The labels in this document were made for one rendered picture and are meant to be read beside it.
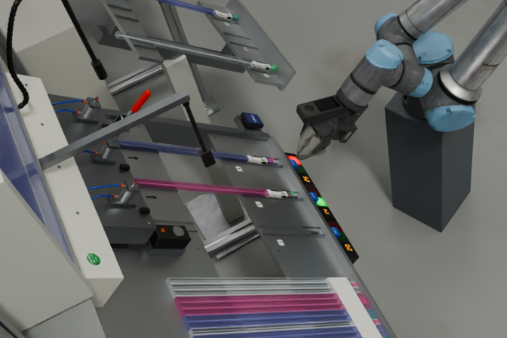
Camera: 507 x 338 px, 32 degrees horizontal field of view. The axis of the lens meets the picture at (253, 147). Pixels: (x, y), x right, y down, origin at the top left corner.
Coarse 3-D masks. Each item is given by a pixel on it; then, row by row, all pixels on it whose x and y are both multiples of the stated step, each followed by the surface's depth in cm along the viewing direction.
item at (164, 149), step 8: (120, 144) 181; (128, 144) 182; (136, 144) 183; (144, 144) 185; (152, 144) 187; (168, 152) 190; (176, 152) 191; (184, 152) 192; (192, 152) 193; (216, 152) 198; (224, 152) 200; (232, 160) 202; (240, 160) 203
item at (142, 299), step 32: (128, 160) 180; (160, 160) 186; (160, 192) 178; (160, 224) 170; (192, 224) 176; (128, 256) 158; (160, 256) 163; (192, 256) 169; (128, 288) 152; (160, 288) 157; (128, 320) 147; (160, 320) 151
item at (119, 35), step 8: (120, 32) 194; (128, 40) 196; (136, 40) 197; (144, 40) 198; (152, 40) 200; (168, 48) 204; (176, 48) 205; (184, 48) 207; (192, 48) 209; (208, 56) 212; (216, 56) 214; (224, 56) 216; (248, 64) 222
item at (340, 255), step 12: (276, 144) 215; (276, 156) 214; (288, 168) 210; (300, 180) 208; (300, 192) 207; (312, 204) 203; (312, 216) 203; (324, 228) 200; (336, 240) 198; (336, 252) 196; (348, 264) 193; (348, 276) 193; (360, 288) 190; (372, 300) 188; (384, 324) 184; (396, 336) 183
